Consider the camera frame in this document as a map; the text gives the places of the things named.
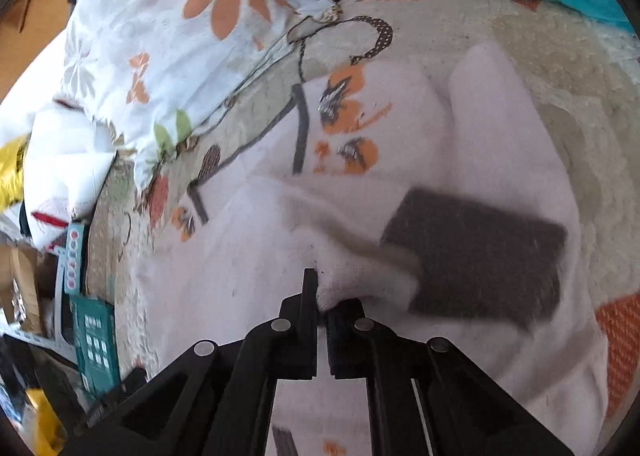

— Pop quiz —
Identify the white paper shopping bag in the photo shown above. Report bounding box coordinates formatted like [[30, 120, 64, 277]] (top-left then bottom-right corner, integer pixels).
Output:
[[1, 33, 116, 250]]

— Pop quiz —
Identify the light blue dotted box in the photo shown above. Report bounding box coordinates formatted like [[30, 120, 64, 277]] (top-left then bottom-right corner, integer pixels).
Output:
[[64, 223, 86, 295]]

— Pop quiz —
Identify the quilted heart pattern bedspread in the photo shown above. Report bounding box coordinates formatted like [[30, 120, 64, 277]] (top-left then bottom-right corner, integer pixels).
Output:
[[84, 0, 640, 446]]

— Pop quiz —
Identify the green flat package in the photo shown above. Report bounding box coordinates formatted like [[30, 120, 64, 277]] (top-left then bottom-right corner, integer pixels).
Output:
[[70, 294, 120, 398]]

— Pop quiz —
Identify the yellow plastic bag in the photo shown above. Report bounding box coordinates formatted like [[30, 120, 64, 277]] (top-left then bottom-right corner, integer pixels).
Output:
[[0, 134, 30, 212]]

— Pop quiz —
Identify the white floral pillow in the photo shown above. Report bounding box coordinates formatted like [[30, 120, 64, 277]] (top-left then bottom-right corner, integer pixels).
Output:
[[61, 0, 340, 190]]

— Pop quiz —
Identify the pale pink printed garment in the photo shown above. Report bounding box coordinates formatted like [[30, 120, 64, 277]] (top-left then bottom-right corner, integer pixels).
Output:
[[137, 43, 608, 455]]

